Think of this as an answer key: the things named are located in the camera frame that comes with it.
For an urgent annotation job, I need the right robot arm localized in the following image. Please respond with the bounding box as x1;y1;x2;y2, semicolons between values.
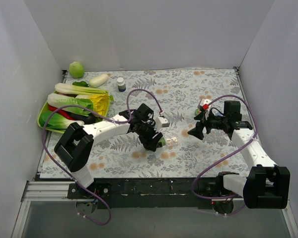
188;98;290;209

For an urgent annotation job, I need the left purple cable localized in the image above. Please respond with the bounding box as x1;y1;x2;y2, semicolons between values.
41;89;164;226

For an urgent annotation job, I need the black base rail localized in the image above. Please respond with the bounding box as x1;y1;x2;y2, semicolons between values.
67;178;233;211

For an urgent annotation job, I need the purple eggplant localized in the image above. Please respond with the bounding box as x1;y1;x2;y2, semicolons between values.
69;113;96;124

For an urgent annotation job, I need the green bok choy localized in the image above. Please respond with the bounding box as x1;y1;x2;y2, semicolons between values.
39;111;84;130

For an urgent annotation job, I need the green cabbage ball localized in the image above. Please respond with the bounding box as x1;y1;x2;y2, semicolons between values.
68;61;85;78

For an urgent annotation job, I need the clear weekly pill organizer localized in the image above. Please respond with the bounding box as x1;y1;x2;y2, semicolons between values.
165;137;179;148

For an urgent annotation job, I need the green vegetable tray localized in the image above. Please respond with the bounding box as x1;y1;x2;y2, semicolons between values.
37;93;113;133

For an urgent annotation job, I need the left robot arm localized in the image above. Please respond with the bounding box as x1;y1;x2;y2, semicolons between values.
54;104;169;198

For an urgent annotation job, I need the white cap pill bottle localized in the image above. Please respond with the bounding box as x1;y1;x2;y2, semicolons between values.
117;77;126;92

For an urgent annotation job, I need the green pill bottle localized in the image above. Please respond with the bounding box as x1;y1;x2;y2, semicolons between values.
156;137;166;148

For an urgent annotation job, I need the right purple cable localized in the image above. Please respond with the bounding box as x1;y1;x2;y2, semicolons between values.
191;94;259;217

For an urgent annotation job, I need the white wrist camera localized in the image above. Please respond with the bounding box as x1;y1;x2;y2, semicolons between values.
198;99;211;118
154;116;170;131

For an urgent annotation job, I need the red chili pepper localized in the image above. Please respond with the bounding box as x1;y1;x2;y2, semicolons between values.
48;104;73;120

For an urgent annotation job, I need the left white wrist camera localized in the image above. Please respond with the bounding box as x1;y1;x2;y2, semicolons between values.
154;116;170;131

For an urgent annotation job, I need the napa cabbage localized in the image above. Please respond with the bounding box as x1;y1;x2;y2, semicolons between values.
47;93;93;117

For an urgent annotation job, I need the yellow leafy vegetable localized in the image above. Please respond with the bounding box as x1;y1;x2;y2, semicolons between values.
89;94;110;117

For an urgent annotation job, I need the purple cable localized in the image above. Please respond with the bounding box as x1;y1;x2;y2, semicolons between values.
41;89;164;226
191;94;259;217

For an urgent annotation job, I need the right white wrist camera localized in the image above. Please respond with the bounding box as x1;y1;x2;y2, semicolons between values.
198;99;211;118

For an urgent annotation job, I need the floral table mat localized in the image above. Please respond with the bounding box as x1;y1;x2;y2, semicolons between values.
39;68;264;179

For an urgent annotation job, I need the white radish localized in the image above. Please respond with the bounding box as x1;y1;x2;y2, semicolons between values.
89;74;109;88

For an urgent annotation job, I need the green bottle cap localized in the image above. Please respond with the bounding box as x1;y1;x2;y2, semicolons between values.
194;109;201;116

